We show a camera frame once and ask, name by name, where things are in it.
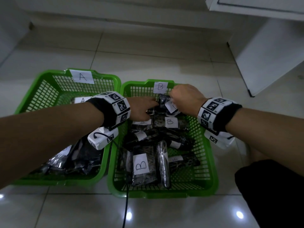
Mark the person's right hand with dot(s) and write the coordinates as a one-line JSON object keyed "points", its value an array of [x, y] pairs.
{"points": [[187, 99]]}

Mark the person's left hand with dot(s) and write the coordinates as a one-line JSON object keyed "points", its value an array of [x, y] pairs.
{"points": [[140, 109]]}

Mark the green plastic basket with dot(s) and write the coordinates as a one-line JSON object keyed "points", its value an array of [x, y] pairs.
{"points": [[166, 193], [59, 182]]}

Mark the person's left forearm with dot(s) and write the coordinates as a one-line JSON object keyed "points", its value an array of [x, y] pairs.
{"points": [[47, 140]]}

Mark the person's right forearm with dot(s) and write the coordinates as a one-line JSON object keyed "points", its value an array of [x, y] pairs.
{"points": [[268, 137]]}

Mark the person's right leg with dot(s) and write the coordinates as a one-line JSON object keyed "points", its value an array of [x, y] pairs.
{"points": [[257, 155]]}

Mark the black wristband with marker tags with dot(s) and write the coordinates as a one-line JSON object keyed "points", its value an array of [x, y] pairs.
{"points": [[228, 116], [102, 111]]}

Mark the white desk cabinet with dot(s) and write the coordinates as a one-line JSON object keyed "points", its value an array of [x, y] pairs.
{"points": [[268, 59]]}

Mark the white desk side panel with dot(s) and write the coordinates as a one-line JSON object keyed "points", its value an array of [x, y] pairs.
{"points": [[10, 28]]}

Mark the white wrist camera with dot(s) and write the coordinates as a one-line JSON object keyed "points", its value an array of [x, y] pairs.
{"points": [[99, 142], [223, 142]]}

